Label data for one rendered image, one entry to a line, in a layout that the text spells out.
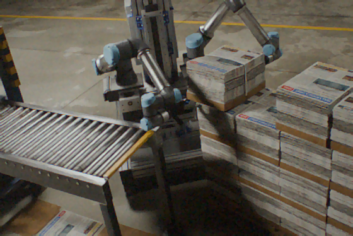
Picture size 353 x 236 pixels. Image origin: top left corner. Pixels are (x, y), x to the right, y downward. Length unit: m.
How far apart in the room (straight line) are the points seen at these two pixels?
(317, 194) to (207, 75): 0.84
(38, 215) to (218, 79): 1.73
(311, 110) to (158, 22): 1.31
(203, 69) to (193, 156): 0.93
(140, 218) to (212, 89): 1.12
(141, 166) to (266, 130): 1.17
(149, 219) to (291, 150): 1.21
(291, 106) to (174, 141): 1.45
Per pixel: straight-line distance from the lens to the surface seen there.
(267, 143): 2.35
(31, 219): 3.37
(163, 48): 3.01
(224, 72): 2.33
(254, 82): 2.58
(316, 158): 2.21
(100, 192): 2.14
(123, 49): 2.48
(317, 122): 2.10
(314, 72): 2.31
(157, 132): 2.44
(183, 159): 3.16
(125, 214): 3.14
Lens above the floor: 2.04
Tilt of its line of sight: 29 degrees down
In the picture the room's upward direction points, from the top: 9 degrees counter-clockwise
